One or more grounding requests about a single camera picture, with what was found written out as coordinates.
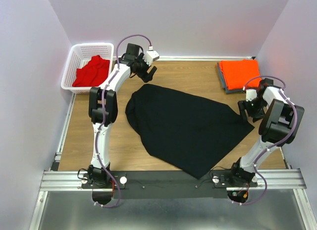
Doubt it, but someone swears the aluminium left side rail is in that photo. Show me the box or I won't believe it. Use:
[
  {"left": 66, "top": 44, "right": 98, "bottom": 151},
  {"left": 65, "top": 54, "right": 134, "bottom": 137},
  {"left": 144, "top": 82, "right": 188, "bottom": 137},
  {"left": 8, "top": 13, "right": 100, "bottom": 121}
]
[{"left": 50, "top": 94, "right": 76, "bottom": 171}]

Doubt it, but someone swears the aluminium rail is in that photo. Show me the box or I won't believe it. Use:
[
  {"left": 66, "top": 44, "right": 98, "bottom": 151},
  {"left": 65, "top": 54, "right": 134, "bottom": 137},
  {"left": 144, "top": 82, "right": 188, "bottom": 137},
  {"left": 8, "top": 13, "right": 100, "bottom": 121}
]
[
  {"left": 50, "top": 94, "right": 76, "bottom": 171},
  {"left": 40, "top": 169, "right": 306, "bottom": 191}
]

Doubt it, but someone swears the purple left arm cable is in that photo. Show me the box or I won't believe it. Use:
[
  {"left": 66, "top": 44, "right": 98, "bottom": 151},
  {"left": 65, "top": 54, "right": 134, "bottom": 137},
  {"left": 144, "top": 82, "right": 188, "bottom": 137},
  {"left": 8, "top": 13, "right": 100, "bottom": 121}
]
[{"left": 93, "top": 34, "right": 154, "bottom": 209}]

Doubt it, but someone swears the white plastic laundry basket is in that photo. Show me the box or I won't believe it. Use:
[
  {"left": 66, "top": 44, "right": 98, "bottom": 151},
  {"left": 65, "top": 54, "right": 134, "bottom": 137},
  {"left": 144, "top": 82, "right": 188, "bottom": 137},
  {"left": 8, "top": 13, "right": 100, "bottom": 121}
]
[{"left": 60, "top": 42, "right": 114, "bottom": 94}]

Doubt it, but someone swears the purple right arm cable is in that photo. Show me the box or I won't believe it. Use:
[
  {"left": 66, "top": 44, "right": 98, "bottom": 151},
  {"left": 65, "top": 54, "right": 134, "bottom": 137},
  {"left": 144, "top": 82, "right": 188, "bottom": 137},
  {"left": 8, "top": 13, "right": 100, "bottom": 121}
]
[{"left": 231, "top": 75, "right": 298, "bottom": 206}]

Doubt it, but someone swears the red crumpled shirt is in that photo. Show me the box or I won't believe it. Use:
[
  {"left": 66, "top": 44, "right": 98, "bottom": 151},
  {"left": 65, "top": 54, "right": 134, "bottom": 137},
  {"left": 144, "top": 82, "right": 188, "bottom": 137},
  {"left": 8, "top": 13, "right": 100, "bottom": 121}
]
[{"left": 72, "top": 55, "right": 110, "bottom": 87}]

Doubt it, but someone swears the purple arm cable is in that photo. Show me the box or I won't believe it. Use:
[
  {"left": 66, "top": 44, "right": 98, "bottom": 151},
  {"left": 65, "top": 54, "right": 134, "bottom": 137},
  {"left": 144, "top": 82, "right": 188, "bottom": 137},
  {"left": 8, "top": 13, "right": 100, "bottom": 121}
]
[
  {"left": 231, "top": 75, "right": 298, "bottom": 206},
  {"left": 93, "top": 34, "right": 154, "bottom": 209}
]

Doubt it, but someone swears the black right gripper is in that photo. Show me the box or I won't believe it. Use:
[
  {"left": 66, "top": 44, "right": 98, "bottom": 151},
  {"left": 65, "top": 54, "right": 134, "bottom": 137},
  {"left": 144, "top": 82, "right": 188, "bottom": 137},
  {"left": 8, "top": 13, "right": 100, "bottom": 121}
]
[{"left": 237, "top": 97, "right": 267, "bottom": 124}]

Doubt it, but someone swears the aluminium front rail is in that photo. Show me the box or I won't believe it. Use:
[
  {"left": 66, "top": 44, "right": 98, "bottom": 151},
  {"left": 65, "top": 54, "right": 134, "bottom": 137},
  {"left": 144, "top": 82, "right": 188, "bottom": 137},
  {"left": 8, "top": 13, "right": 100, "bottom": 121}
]
[{"left": 40, "top": 169, "right": 306, "bottom": 191}]

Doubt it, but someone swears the black t shirt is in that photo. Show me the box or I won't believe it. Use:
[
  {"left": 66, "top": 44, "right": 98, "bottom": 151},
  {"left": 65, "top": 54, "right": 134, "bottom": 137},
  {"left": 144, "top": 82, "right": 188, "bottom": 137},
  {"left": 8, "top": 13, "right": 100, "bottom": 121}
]
[{"left": 125, "top": 84, "right": 254, "bottom": 179}]

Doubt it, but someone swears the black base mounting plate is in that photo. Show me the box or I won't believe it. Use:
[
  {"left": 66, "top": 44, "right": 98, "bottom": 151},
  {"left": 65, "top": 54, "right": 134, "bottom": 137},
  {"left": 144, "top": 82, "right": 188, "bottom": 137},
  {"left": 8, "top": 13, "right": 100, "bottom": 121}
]
[{"left": 79, "top": 170, "right": 257, "bottom": 201}]

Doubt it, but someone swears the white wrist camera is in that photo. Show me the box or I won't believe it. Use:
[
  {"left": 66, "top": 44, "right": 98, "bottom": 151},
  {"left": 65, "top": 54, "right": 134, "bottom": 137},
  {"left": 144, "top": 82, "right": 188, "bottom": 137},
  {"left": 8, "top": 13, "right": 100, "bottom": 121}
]
[
  {"left": 143, "top": 51, "right": 159, "bottom": 66},
  {"left": 246, "top": 89, "right": 257, "bottom": 102}
]

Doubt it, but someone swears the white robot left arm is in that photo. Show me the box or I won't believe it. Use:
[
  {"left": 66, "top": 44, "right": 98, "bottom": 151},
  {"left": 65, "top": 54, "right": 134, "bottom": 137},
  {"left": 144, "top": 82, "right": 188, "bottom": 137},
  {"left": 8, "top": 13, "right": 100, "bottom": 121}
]
[{"left": 82, "top": 43, "right": 159, "bottom": 188}]

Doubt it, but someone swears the folded orange shirt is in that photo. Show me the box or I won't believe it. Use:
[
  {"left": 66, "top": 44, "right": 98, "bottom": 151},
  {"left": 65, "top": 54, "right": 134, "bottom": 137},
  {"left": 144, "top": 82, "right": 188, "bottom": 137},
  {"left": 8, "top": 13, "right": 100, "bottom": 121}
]
[{"left": 219, "top": 59, "right": 260, "bottom": 91}]

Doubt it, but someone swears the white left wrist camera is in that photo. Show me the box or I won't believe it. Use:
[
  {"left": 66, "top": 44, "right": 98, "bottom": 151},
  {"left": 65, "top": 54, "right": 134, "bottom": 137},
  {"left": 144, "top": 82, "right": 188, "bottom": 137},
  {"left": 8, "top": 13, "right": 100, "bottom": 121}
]
[{"left": 143, "top": 51, "right": 159, "bottom": 66}]

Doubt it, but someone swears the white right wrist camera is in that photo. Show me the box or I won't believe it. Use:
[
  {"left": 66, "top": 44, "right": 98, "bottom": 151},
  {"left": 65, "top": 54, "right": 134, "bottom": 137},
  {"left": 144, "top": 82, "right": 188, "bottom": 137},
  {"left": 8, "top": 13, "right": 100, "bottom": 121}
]
[{"left": 246, "top": 89, "right": 257, "bottom": 102}]

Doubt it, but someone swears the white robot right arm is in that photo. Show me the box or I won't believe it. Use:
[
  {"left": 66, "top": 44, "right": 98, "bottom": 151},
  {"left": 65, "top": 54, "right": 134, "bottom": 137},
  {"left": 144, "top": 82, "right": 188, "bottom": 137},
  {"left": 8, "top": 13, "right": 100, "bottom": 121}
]
[{"left": 228, "top": 76, "right": 305, "bottom": 186}]

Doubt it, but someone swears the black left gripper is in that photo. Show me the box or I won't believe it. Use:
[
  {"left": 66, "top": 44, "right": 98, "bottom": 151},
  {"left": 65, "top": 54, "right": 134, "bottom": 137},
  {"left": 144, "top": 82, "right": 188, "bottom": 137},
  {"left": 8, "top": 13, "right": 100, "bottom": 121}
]
[{"left": 134, "top": 53, "right": 157, "bottom": 83}]

